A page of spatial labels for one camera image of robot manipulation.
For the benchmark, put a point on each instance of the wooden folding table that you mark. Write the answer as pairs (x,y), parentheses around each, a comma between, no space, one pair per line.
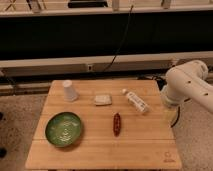
(145,141)

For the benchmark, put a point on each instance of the white paper cup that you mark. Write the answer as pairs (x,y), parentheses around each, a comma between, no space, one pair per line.
(69,92)

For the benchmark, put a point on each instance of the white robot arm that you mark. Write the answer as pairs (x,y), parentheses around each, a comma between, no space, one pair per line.
(188,81)

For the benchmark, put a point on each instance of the white wall power strip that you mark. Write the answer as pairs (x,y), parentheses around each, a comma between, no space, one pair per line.
(83,68)

